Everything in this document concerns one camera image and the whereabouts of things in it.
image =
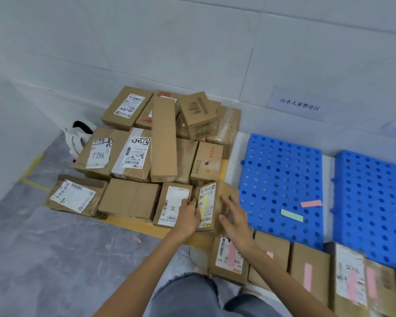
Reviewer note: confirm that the green sticky note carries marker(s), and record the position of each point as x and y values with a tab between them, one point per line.
291	215

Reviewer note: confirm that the pink sticky note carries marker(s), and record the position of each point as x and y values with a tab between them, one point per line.
311	203

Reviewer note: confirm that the person's right hand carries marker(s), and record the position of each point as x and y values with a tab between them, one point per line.
239	229

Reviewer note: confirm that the yellow-stickered cardboard parcel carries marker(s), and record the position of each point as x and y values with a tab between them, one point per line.
214	203

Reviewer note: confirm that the row of pink-stickered cardboard parcels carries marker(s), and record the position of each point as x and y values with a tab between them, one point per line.
312	272

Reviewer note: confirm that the person's right forearm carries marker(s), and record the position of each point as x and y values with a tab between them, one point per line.
283	283

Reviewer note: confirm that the small pink sticker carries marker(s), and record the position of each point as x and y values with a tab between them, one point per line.
137	240

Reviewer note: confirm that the blue perforated plastic pallet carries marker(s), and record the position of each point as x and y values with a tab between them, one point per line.
277	181
373	204

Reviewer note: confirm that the person's light shoe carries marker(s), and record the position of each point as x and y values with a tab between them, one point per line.
199	259

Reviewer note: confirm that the yellow floor tape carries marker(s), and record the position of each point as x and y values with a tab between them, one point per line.
31	174

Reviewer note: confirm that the person's right thumb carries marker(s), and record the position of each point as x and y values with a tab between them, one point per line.
224	222

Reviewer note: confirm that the person's left hand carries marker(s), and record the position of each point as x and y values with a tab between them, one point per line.
184	221

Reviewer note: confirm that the person's left forearm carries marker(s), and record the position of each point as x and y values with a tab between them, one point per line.
142	280

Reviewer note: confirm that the pile of labelled cardboard parcels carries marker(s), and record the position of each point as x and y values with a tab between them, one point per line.
163	138

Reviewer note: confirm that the person's blue denim shorts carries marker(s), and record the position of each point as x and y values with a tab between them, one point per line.
188	297

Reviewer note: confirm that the person's left fingers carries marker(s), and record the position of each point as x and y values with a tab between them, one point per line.
189	207

